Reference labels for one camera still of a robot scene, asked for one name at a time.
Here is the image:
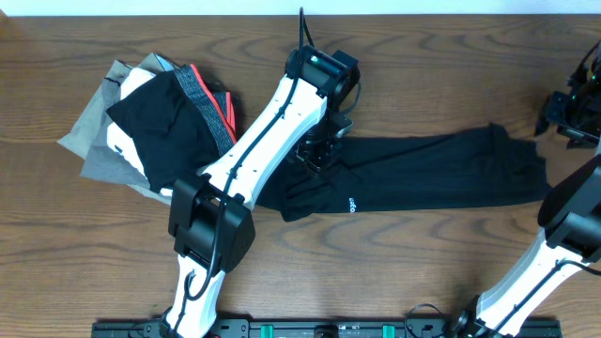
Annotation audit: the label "black t-shirt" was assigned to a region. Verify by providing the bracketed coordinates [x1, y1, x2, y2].
[257, 124, 551, 222]

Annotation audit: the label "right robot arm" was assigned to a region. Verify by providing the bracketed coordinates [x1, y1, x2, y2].
[442, 44, 600, 337]

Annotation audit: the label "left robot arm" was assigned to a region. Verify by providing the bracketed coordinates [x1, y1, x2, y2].
[160, 45, 361, 337]

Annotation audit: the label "black shorts with red waistband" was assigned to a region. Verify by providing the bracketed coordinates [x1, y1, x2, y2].
[107, 65, 237, 192]

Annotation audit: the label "grey folded garment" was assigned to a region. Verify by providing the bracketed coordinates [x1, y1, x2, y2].
[56, 52, 223, 207]

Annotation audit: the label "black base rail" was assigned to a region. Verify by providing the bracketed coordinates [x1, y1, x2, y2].
[91, 316, 562, 338]

